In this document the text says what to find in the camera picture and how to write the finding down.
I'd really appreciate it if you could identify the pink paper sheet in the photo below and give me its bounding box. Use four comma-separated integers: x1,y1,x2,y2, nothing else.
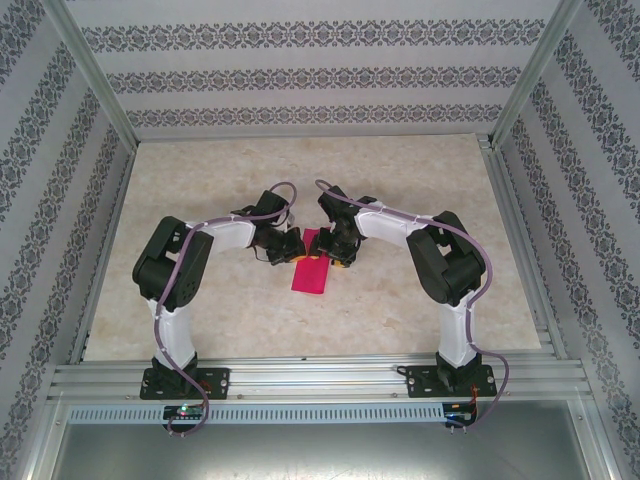
289,227,333,296

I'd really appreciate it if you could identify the aluminium front rail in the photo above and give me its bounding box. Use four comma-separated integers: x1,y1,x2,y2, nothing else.
47,352,596,402

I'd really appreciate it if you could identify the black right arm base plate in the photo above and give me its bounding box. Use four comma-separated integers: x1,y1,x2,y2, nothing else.
405,363,499,400

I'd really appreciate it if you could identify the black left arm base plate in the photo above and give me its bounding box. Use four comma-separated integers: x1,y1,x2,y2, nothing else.
139,367,232,401

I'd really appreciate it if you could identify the left circuit board green light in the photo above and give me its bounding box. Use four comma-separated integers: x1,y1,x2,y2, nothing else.
162,404,207,422

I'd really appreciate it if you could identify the aluminium side rail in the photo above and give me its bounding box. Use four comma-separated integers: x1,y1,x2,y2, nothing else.
477,133,569,359
69,143,140,365

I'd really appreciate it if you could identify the aluminium frame post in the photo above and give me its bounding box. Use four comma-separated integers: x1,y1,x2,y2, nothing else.
492,0,584,146
42,0,140,146

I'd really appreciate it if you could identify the slotted grey cable duct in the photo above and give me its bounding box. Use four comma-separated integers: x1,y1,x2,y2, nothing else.
67,403,447,426

